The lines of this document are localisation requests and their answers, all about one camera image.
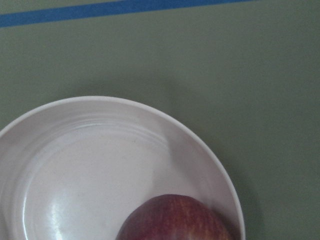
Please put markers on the blue tape line crosswise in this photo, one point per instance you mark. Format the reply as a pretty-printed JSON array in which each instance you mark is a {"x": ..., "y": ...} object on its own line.
[{"x": 101, "y": 9}]

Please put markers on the pink plate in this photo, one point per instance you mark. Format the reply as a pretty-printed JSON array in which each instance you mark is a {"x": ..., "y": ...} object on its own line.
[{"x": 74, "y": 169}]

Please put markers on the red apple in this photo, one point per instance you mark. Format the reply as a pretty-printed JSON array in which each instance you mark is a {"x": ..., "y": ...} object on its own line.
[{"x": 173, "y": 217}]

